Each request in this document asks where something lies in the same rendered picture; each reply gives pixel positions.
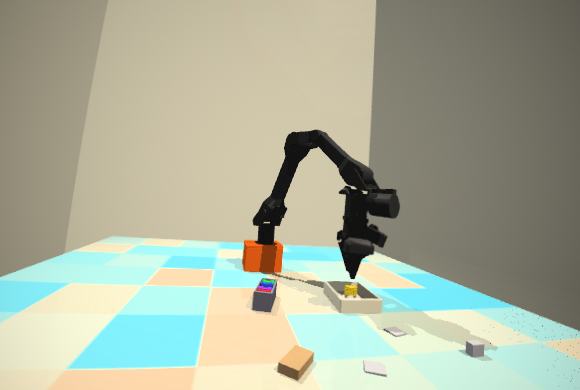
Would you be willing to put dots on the yellow fuse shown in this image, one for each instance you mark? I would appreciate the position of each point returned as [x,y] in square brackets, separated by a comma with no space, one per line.
[350,290]

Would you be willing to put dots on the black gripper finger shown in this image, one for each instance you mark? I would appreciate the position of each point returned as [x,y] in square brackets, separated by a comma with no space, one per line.
[342,252]
[353,261]

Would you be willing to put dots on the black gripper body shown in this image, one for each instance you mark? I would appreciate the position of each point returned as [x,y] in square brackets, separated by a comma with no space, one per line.
[352,234]

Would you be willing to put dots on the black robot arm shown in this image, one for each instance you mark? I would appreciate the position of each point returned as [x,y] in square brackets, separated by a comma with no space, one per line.
[378,202]

